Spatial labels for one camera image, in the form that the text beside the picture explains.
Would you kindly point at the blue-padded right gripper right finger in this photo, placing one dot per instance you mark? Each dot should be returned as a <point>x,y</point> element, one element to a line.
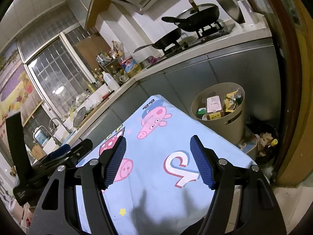
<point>259,211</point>

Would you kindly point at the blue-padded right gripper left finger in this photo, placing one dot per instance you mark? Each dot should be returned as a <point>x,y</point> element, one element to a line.
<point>57,209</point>

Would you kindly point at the yellow snack wrapper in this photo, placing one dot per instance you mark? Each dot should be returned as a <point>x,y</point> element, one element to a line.
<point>230,102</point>

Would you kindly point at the green aluminium can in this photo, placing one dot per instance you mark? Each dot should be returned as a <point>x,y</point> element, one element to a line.
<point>201,112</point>

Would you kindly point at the white red snack bag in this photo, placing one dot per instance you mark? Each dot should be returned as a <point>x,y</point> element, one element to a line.
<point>213,104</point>

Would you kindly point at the beige trash bin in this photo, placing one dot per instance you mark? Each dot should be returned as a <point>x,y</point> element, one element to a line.
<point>229,125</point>

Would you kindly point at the kitchen window with grille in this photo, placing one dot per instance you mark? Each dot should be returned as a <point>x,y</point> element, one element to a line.
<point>60,70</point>

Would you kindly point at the grey kitchen cabinets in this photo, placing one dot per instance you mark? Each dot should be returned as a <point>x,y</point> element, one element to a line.
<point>253,65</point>

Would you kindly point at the blue kettle jug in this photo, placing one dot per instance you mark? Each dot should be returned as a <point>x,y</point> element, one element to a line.
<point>40,135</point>

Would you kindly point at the chrome sink faucet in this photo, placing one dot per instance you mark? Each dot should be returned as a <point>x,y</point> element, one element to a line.
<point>57,121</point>

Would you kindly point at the blue cartoon pig tablecloth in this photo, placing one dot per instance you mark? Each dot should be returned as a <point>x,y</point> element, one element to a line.
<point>158,189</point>

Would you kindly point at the white plastic jug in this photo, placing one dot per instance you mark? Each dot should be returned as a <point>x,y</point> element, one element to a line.
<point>110,81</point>

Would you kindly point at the black frying pan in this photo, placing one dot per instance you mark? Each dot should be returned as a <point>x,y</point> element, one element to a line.
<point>167,40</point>

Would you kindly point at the black wok on stove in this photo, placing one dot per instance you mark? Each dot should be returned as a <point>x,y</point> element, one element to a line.
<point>196,17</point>

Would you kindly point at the steel wok lid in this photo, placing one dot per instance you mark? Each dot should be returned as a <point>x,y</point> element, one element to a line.
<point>227,1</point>

